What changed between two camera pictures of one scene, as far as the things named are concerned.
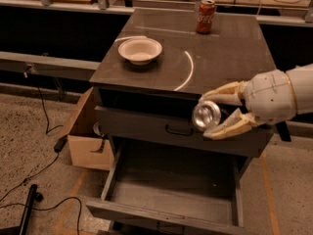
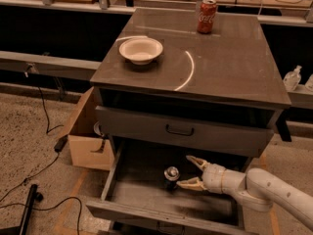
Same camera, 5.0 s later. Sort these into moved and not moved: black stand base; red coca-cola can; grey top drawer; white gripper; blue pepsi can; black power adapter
Moved: blue pepsi can; white gripper
Not moved: black stand base; grey top drawer; red coca-cola can; black power adapter
